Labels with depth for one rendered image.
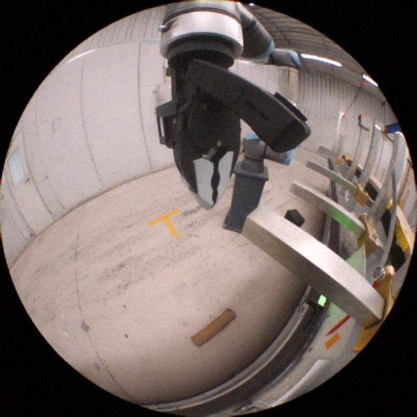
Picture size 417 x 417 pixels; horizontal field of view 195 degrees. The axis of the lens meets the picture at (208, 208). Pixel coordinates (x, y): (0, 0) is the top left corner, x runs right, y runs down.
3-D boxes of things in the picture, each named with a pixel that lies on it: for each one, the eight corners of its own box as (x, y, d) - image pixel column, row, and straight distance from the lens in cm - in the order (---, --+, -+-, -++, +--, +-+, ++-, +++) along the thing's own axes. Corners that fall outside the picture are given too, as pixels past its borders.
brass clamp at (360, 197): (353, 200, 60) (359, 189, 59) (349, 188, 73) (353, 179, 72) (363, 208, 62) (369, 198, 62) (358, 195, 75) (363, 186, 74)
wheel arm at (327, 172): (304, 168, 60) (307, 159, 59) (305, 166, 63) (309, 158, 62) (378, 219, 71) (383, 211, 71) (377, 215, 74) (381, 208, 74)
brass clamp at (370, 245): (356, 248, 40) (368, 235, 38) (353, 221, 51) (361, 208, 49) (367, 259, 43) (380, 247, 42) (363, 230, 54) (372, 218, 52)
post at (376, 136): (338, 218, 71) (375, 123, 69) (338, 215, 75) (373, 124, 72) (342, 223, 73) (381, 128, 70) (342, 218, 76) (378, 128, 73)
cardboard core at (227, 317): (190, 338, 88) (227, 309, 87) (191, 336, 96) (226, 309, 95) (199, 347, 89) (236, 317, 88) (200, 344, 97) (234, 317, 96)
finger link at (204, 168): (191, 195, 22) (187, 145, 19) (214, 212, 19) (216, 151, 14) (177, 203, 21) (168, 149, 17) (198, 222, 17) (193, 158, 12)
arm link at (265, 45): (229, 38, 42) (193, 19, 34) (275, 36, 39) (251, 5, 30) (229, 64, 37) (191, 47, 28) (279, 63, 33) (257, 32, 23)
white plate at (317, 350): (300, 357, 32) (337, 359, 26) (339, 265, 44) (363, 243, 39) (301, 357, 33) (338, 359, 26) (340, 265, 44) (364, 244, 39)
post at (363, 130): (338, 193, 93) (361, 126, 92) (338, 190, 98) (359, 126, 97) (344, 196, 94) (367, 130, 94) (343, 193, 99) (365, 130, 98)
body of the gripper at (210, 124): (201, 140, 22) (200, 71, 23) (243, 149, 16) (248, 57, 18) (158, 149, 19) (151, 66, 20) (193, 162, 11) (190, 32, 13)
